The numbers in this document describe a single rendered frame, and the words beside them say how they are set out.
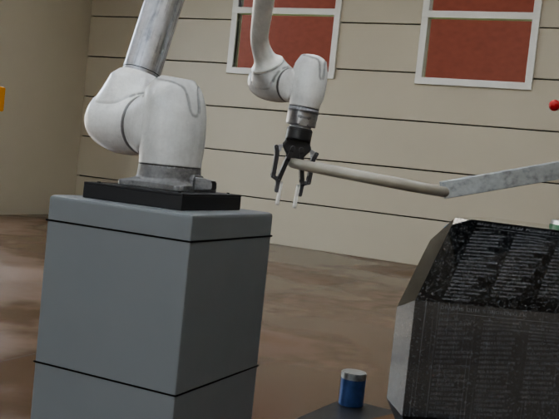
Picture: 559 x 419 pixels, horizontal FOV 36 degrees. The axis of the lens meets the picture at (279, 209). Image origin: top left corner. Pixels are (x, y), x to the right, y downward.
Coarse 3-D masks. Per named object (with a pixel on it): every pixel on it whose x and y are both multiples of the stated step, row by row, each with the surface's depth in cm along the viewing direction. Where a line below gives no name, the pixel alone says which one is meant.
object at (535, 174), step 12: (516, 168) 255; (528, 168) 244; (540, 168) 244; (552, 168) 243; (444, 180) 258; (456, 180) 247; (468, 180) 246; (480, 180) 246; (492, 180) 246; (504, 180) 245; (516, 180) 245; (528, 180) 244; (540, 180) 244; (456, 192) 247; (468, 192) 246; (480, 192) 246
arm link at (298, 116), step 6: (288, 108) 250; (294, 108) 247; (300, 108) 246; (306, 108) 246; (288, 114) 249; (294, 114) 247; (300, 114) 246; (306, 114) 246; (312, 114) 247; (318, 114) 250; (288, 120) 248; (294, 120) 247; (300, 120) 246; (306, 120) 247; (312, 120) 247; (294, 126) 248; (300, 126) 248; (306, 126) 248; (312, 126) 248
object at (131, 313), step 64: (64, 256) 201; (128, 256) 193; (192, 256) 187; (256, 256) 215; (64, 320) 201; (128, 320) 193; (192, 320) 191; (256, 320) 220; (64, 384) 201; (128, 384) 193; (192, 384) 194
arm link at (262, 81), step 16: (256, 0) 236; (272, 0) 236; (256, 16) 241; (256, 32) 246; (256, 48) 251; (256, 64) 255; (272, 64) 253; (288, 64) 257; (256, 80) 256; (272, 80) 253; (272, 96) 256
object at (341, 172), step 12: (300, 168) 243; (312, 168) 239; (324, 168) 236; (336, 168) 234; (348, 168) 278; (360, 180) 232; (372, 180) 232; (384, 180) 232; (396, 180) 232; (408, 180) 234; (420, 192) 236; (432, 192) 238; (444, 192) 243
